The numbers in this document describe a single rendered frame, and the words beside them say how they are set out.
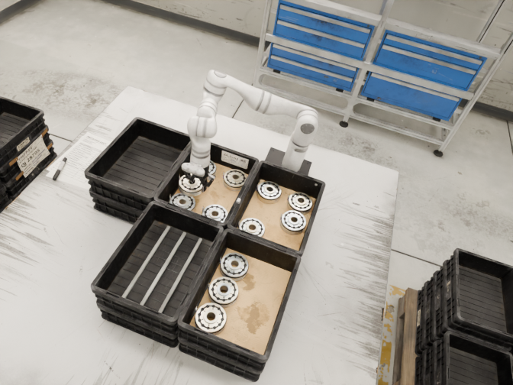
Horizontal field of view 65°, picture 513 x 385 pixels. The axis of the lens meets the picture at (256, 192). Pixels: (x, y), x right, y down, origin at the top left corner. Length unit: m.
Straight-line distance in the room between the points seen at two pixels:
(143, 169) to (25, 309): 0.69
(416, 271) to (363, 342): 1.27
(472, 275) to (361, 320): 0.84
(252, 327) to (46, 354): 0.68
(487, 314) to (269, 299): 1.16
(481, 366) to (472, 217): 1.42
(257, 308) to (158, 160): 0.80
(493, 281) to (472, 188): 1.37
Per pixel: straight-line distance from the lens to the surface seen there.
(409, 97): 3.47
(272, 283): 1.52
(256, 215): 1.68
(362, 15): 3.19
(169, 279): 1.50
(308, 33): 3.32
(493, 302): 2.33
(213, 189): 1.75
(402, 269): 2.82
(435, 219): 3.22
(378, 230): 1.98
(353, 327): 1.68
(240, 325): 1.43
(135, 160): 1.87
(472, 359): 2.26
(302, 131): 1.77
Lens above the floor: 2.14
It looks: 48 degrees down
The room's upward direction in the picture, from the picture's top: 12 degrees clockwise
